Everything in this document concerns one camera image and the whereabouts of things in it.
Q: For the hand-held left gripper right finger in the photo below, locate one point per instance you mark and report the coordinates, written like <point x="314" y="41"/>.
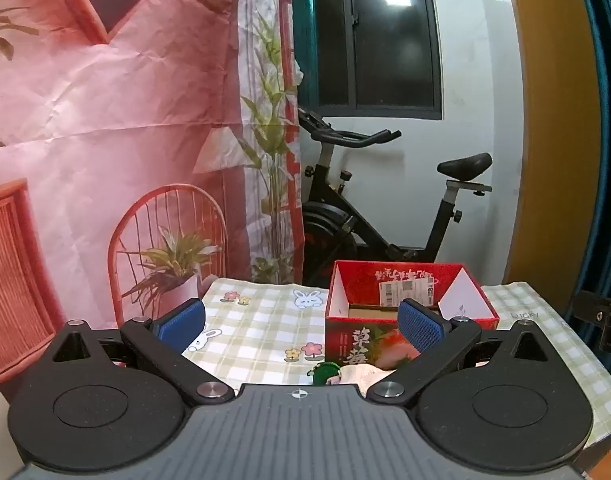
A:
<point x="420" y="322"/>

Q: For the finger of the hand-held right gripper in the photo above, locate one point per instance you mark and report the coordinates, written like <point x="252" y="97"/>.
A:
<point x="588" y="305"/>

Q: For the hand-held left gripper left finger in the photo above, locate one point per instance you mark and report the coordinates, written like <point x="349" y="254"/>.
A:
<point x="180" y="322"/>

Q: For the red cardboard box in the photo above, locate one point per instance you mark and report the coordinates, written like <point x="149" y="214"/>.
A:
<point x="355" y="282"/>

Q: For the pale pink towel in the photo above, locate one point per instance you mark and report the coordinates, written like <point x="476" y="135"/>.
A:
<point x="360" y="375"/>

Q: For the checked rabbit print tablecloth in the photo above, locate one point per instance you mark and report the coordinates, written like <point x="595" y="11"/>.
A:
<point x="265" y="320"/>

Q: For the teal curtain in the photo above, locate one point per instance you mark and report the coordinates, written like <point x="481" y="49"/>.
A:
<point x="610" y="160"/>

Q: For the black exercise bike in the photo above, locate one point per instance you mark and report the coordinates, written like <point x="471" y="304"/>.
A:
<point x="330" y="195"/>

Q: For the wooden door panel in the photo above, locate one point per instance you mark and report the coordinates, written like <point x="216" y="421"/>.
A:
<point x="550" y="135"/>

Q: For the pink printed backdrop cloth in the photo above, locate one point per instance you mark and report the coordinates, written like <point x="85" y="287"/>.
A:
<point x="110" y="110"/>

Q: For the dark window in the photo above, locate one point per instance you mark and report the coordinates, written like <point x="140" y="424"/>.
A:
<point x="385" y="35"/>

